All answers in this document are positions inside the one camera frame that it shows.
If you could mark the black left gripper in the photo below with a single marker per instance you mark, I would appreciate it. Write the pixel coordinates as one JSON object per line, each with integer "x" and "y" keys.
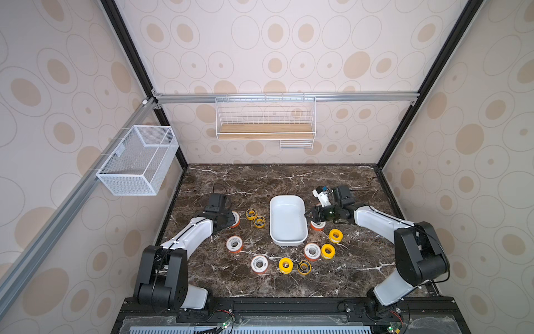
{"x": 230, "y": 218}

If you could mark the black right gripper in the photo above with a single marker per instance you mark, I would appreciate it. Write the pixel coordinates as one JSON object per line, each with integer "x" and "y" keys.
{"x": 316, "y": 213}

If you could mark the orange white tape roll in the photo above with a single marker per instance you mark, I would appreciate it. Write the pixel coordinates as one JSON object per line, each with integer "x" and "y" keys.
{"x": 234, "y": 244}
{"x": 318, "y": 226}
{"x": 312, "y": 252}
{"x": 237, "y": 220}
{"x": 259, "y": 264}

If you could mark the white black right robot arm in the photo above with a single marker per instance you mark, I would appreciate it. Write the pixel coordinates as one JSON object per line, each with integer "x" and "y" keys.
{"x": 419, "y": 255}

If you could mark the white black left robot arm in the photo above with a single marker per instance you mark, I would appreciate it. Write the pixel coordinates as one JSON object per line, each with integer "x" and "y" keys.
{"x": 163, "y": 278}

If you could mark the yellow tape roll navy label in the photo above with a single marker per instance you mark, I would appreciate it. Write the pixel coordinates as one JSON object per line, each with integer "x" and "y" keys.
{"x": 251, "y": 214}
{"x": 259, "y": 222}
{"x": 304, "y": 267}

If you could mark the white plastic storage box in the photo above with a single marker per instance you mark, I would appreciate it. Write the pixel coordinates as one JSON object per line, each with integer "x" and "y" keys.
{"x": 288, "y": 225}

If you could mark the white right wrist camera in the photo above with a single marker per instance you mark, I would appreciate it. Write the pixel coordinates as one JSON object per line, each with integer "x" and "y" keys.
{"x": 321, "y": 193}

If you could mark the white wire shelf wooden board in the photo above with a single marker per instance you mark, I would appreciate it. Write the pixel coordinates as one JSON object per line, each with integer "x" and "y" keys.
{"x": 292, "y": 124}

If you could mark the white wire mesh basket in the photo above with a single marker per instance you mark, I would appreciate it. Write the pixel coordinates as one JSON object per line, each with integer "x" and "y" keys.
{"x": 140, "y": 162}

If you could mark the aluminium rail back wall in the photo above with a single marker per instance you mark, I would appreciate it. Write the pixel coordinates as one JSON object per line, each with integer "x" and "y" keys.
{"x": 285, "y": 97}

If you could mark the aluminium rail wall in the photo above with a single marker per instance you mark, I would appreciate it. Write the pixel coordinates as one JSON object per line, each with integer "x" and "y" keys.
{"x": 285, "y": 97}
{"x": 41, "y": 245}

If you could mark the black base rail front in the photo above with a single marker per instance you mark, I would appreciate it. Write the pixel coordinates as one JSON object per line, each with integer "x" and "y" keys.
{"x": 436, "y": 314}

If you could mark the aluminium rail left wall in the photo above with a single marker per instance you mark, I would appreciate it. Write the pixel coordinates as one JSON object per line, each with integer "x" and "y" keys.
{"x": 41, "y": 245}

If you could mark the black corner frame post right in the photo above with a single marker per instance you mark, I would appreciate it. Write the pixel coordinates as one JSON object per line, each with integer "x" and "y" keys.
{"x": 450, "y": 45}

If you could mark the black corner frame post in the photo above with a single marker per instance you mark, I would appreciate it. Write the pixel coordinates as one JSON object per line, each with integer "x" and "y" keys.
{"x": 112, "y": 11}
{"x": 450, "y": 45}

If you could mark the black corner frame post left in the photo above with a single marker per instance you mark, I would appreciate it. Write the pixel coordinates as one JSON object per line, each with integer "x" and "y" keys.
{"x": 112, "y": 11}

